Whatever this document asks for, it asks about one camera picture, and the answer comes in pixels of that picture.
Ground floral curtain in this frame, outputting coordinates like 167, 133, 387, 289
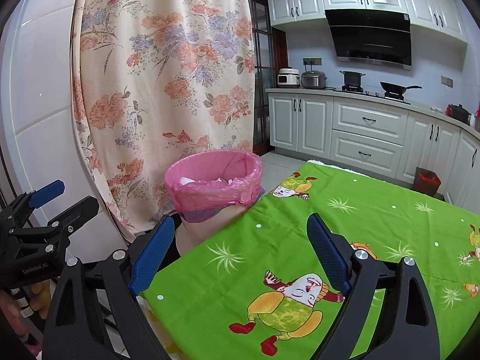
71, 0, 258, 243

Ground black frying pan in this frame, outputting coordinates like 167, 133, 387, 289
380, 81, 422, 97

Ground brown bin with red bag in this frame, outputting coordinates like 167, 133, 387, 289
413, 167, 442, 196

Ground white pressure cooker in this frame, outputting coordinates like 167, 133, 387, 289
277, 67, 301, 88

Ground pink bin liner bag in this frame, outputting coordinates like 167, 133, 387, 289
164, 149, 265, 223

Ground white lower cabinets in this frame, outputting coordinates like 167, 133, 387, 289
265, 88, 480, 215

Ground black clay pot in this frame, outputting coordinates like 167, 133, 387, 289
446, 104, 472, 123

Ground silver rice cooker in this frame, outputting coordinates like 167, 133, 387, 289
301, 70, 328, 89

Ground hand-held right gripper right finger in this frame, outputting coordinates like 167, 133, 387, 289
306, 213, 441, 360

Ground pale floral under cloth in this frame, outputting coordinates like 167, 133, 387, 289
138, 296, 185, 360

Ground person's left hand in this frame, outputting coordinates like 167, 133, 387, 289
0, 282, 52, 346

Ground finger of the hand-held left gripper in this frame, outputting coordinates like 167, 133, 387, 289
0, 180, 65, 233
47, 196, 101, 250

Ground pale pink trash bin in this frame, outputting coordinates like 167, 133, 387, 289
175, 204, 245, 258

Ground black cooking pot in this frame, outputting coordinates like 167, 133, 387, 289
339, 70, 366, 87

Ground black range hood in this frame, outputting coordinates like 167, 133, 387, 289
324, 8, 412, 71

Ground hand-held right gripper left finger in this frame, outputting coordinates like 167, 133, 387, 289
42, 214, 177, 360

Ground black gas stove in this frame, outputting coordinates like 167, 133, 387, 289
334, 85, 412, 105

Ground wooden glass door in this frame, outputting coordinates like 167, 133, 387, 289
244, 0, 289, 159

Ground green printed tablecloth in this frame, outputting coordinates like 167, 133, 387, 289
140, 160, 480, 360

